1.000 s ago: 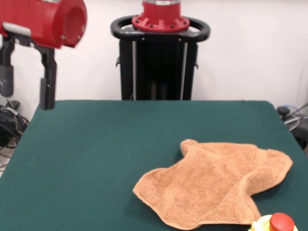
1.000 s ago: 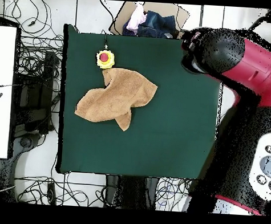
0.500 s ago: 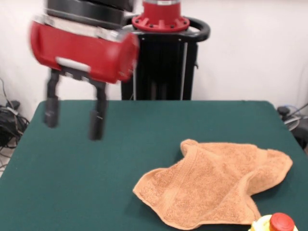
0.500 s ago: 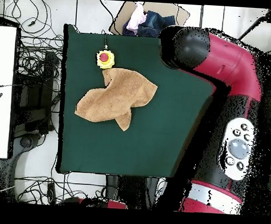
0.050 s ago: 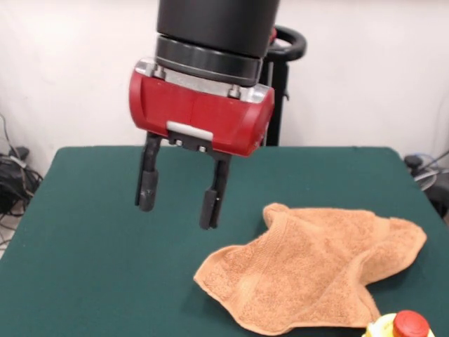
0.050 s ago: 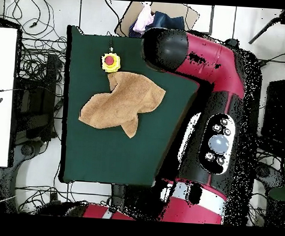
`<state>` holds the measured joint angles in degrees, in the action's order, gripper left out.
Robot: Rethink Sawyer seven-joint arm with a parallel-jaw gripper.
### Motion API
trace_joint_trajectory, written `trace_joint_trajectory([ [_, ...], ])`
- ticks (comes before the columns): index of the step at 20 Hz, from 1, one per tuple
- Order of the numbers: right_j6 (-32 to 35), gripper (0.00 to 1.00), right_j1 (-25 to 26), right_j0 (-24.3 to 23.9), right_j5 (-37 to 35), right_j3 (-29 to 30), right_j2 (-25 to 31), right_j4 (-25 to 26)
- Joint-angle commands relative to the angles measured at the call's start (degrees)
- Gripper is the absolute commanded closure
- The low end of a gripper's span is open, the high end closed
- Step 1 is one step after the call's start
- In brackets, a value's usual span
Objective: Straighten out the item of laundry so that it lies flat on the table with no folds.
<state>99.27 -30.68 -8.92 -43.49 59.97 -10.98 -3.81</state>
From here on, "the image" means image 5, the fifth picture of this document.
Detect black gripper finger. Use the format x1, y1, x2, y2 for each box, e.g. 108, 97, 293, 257
199, 157, 232, 231
134, 132, 164, 213

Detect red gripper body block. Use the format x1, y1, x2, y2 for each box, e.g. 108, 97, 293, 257
128, 58, 276, 158

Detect tan terry towel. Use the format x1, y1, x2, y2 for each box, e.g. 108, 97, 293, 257
193, 201, 428, 336

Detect dark green tablecloth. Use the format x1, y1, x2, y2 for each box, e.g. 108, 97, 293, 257
0, 145, 449, 337

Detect yellow emergency stop button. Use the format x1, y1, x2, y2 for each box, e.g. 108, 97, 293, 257
366, 309, 438, 337

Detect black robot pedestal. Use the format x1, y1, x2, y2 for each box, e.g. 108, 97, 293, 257
259, 24, 308, 147

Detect tangled black cables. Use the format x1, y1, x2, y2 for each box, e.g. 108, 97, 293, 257
403, 149, 449, 225
0, 112, 43, 246

